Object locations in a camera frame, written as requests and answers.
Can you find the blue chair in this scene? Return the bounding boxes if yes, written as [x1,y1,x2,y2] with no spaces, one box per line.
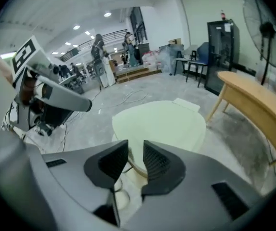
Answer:
[185,42,210,88]

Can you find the group of small hall lights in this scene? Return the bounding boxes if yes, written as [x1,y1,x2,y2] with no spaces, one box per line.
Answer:
[51,11,119,56]

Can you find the black metal railing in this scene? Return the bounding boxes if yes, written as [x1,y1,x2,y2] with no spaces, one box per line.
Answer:
[61,29,129,62]

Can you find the oval wooden table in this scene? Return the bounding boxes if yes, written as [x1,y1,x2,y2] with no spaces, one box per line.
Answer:
[205,71,276,170]

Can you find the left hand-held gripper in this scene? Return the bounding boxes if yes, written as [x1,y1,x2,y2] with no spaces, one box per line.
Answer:
[12,35,93,136]

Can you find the wooden platform steps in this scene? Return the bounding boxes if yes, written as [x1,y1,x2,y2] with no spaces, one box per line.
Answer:
[115,65,163,84]

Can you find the plastic-wrapped grey box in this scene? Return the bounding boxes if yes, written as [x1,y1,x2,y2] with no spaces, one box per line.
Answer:
[158,43,185,73]

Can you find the black pedestal fan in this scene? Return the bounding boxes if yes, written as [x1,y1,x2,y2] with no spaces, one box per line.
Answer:
[242,0,276,86]

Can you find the cream lidded trash bin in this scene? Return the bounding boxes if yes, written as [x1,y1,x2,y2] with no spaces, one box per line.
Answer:
[113,128,205,210]

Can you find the person's left forearm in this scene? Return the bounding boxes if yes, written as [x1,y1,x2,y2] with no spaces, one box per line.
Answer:
[0,38,15,85]

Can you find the black cabinet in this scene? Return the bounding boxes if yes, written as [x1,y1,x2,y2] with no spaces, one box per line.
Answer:
[138,43,151,65]
[204,19,240,96]

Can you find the white roller blind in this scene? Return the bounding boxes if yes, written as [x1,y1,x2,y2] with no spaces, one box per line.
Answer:
[177,0,261,68]

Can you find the long looped white cable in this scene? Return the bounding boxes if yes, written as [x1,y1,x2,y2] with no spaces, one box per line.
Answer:
[97,89,150,110]

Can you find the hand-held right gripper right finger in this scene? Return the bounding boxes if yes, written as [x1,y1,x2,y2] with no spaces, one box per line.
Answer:
[140,140,186,197]

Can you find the person's left hand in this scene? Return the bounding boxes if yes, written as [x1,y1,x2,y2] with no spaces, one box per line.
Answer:
[22,77,53,105]

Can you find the cluster of clear water jugs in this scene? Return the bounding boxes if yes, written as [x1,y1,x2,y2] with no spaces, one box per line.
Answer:
[141,51,162,69]

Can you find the grey chair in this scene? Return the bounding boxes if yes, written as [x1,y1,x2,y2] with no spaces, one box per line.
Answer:
[174,44,199,77]

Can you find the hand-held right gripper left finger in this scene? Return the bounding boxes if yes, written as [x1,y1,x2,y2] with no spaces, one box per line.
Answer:
[83,140,129,227]

